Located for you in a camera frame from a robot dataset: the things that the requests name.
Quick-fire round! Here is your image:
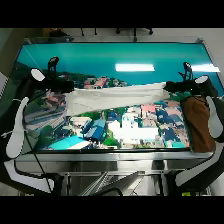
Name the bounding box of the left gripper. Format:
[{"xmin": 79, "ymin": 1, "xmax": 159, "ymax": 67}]
[{"xmin": 49, "ymin": 79, "xmax": 75, "ymax": 94}]

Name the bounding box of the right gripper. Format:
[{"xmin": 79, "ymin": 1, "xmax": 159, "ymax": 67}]
[{"xmin": 164, "ymin": 80, "xmax": 188, "ymax": 95}]

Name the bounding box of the white shirt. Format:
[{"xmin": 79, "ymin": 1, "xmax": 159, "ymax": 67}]
[{"xmin": 64, "ymin": 81, "xmax": 171, "ymax": 117}]

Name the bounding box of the brown garment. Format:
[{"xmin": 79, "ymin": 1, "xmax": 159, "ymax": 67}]
[{"xmin": 180, "ymin": 95, "xmax": 217, "ymax": 154}]

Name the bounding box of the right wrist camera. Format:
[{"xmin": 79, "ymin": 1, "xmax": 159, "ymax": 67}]
[{"xmin": 181, "ymin": 61, "xmax": 195, "ymax": 83}]

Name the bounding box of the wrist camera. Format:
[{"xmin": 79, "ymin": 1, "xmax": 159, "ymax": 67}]
[
  {"xmin": 181, "ymin": 61, "xmax": 195, "ymax": 83},
  {"xmin": 47, "ymin": 56, "xmax": 61, "ymax": 80}
]

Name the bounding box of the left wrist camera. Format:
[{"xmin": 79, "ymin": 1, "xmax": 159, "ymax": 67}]
[{"xmin": 47, "ymin": 56, "xmax": 61, "ymax": 80}]

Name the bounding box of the black cable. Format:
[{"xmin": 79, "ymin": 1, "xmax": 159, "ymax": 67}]
[{"xmin": 23, "ymin": 130, "xmax": 54, "ymax": 195}]

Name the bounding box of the silver frame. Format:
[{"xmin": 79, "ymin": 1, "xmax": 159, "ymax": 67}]
[{"xmin": 0, "ymin": 150, "xmax": 224, "ymax": 197}]

